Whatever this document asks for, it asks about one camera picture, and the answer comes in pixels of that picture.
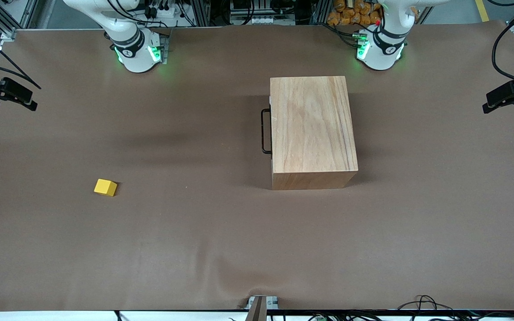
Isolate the yellow wooden block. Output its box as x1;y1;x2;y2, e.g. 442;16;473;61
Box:
94;178;118;197

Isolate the bag of orange items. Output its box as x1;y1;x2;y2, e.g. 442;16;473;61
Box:
327;0;383;26

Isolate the looped black cable bundle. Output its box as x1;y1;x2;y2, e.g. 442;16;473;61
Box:
398;294;478;321

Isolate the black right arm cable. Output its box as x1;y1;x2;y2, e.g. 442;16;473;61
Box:
0;26;42;90

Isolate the brown table cover cloth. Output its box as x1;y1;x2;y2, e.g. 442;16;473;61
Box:
0;20;514;312

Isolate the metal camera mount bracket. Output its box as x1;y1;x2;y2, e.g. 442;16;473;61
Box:
245;295;280;321

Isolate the white-fronted drawer with black handle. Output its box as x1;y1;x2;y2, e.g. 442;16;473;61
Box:
261;95;274;156

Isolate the wooden drawer cabinet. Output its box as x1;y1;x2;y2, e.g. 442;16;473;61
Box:
269;76;358;191

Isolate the white power strip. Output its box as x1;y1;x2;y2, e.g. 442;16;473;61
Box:
229;15;276;25

